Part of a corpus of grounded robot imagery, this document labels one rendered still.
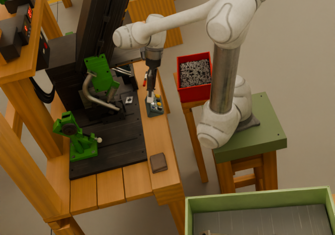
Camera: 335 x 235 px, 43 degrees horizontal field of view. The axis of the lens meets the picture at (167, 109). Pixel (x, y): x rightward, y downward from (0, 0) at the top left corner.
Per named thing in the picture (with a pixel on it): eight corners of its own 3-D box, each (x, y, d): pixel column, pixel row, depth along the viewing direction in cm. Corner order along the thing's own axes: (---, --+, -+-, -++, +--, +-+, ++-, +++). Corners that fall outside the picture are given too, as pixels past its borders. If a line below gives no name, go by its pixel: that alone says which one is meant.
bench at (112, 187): (169, 106, 372) (145, 23, 311) (206, 264, 264) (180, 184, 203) (93, 126, 374) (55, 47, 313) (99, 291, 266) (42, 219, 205)
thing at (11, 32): (23, 38, 196) (17, 25, 192) (20, 57, 186) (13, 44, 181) (9, 42, 197) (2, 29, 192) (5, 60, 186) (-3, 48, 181)
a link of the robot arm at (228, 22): (240, 128, 206) (221, 161, 193) (210, 116, 211) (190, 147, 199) (264, -9, 148) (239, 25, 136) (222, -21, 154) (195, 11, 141)
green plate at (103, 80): (115, 81, 242) (104, 48, 232) (115, 87, 235) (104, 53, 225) (96, 86, 242) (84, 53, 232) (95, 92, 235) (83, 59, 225)
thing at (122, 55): (139, 45, 254) (137, 41, 252) (141, 60, 242) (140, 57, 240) (77, 61, 255) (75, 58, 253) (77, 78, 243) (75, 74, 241)
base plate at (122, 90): (129, 42, 297) (128, 40, 296) (148, 160, 218) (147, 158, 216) (72, 57, 299) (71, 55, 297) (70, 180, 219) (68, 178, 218)
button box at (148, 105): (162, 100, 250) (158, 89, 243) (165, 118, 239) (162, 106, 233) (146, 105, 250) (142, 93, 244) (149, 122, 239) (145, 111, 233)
